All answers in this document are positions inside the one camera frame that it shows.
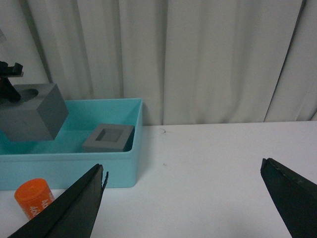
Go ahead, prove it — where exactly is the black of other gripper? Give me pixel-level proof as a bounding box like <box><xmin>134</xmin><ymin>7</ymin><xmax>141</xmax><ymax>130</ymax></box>
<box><xmin>0</xmin><ymin>61</ymin><xmax>24</xmax><ymax>103</ymax></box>

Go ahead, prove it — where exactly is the gray cube with square recess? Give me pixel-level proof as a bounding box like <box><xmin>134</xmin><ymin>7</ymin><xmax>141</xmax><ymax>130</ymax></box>
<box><xmin>82</xmin><ymin>123</ymin><xmax>135</xmax><ymax>153</ymax></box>

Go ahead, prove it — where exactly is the gray cube with round hole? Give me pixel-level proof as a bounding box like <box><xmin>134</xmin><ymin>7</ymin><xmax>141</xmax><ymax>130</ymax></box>
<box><xmin>0</xmin><ymin>84</ymin><xmax>68</xmax><ymax>142</ymax></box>

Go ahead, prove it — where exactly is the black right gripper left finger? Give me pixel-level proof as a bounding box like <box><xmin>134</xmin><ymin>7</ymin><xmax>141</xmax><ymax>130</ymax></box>
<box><xmin>10</xmin><ymin>164</ymin><xmax>108</xmax><ymax>238</ymax></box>

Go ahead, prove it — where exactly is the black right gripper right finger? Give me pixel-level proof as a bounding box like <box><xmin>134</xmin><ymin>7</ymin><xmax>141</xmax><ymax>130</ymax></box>
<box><xmin>260</xmin><ymin>158</ymin><xmax>317</xmax><ymax>238</ymax></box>

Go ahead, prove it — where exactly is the orange cylinder with white numbers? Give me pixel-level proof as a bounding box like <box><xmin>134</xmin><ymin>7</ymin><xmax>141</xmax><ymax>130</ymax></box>
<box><xmin>14</xmin><ymin>178</ymin><xmax>55</xmax><ymax>220</ymax></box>

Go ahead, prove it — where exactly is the white pleated curtain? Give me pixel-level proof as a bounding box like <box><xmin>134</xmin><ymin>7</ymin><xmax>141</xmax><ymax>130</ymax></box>
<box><xmin>0</xmin><ymin>0</ymin><xmax>317</xmax><ymax>125</ymax></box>

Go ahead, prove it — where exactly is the light blue plastic box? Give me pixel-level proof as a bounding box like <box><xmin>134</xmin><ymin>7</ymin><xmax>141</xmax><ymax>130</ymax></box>
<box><xmin>0</xmin><ymin>98</ymin><xmax>143</xmax><ymax>190</ymax></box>

